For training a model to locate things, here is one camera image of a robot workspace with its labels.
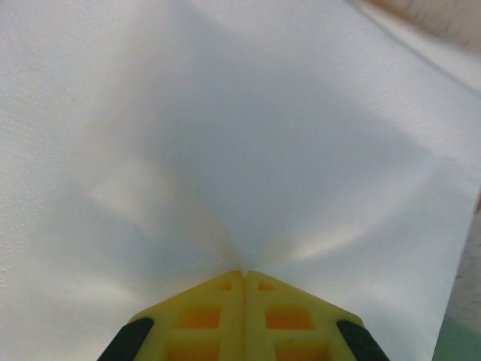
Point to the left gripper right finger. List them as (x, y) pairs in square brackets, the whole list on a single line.
[(293, 327)]

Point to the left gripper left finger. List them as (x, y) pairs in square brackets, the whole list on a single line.
[(195, 327)]

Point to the white paper napkin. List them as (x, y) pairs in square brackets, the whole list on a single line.
[(225, 131)]

